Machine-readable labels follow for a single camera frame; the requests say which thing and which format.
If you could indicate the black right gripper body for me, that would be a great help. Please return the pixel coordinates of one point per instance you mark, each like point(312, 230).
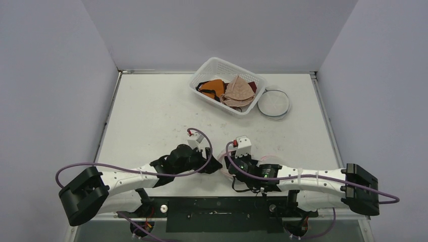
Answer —
point(233, 167)

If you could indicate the white plastic basket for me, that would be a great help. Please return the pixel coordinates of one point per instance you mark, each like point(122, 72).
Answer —
point(216, 68)

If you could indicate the beige bra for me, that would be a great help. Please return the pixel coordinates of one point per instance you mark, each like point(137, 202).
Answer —
point(238, 93)

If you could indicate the dark red orange bra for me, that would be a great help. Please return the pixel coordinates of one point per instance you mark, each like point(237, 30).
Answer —
point(215, 88)

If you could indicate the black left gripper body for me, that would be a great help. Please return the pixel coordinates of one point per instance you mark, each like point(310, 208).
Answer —
point(195, 162)

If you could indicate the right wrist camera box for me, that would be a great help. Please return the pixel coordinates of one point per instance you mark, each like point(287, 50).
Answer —
point(243, 146)

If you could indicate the white mesh laundry bag blue zipper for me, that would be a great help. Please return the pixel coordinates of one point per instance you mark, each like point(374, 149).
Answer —
point(274, 103)

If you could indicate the white mesh bag pink zipper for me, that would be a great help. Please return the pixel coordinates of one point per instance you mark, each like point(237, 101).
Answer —
point(268, 159)

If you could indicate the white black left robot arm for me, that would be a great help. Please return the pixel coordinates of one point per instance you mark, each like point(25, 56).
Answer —
point(94, 192)

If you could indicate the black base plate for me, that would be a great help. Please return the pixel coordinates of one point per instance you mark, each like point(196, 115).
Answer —
point(223, 214)

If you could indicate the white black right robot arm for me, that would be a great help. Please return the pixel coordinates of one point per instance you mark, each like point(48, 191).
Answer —
point(352, 187)

